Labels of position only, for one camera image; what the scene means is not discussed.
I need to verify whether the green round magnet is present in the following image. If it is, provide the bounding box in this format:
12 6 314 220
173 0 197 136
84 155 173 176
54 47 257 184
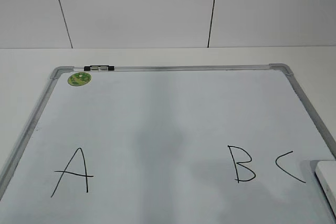
68 72 91 87

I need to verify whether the white whiteboard eraser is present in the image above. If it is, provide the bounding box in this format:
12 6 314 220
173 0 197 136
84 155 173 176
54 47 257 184
315 161 336 215

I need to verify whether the black silver marker clip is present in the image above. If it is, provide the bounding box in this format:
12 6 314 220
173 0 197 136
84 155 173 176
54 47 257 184
83 65 114 72

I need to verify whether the white board with aluminium frame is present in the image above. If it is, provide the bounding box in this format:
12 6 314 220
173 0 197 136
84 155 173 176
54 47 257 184
1 63 335 223

